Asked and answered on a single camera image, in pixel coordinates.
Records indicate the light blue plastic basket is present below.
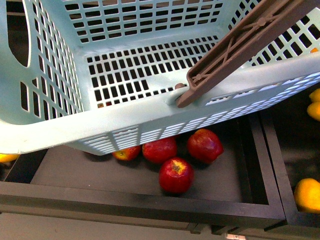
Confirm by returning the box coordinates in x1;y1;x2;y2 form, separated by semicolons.
0;0;320;155

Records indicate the brown basket handle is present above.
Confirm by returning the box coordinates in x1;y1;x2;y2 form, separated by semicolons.
176;0;320;108

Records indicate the red apple centre bottom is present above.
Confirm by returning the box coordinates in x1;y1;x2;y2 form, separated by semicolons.
142;137;178;165

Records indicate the red yellow apple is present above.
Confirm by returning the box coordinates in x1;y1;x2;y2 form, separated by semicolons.
111;145;142;162

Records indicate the red apple right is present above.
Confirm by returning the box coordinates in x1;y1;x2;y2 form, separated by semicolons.
187;128;224;165

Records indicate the red apple front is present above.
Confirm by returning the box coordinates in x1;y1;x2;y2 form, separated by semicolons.
158;157;194;194

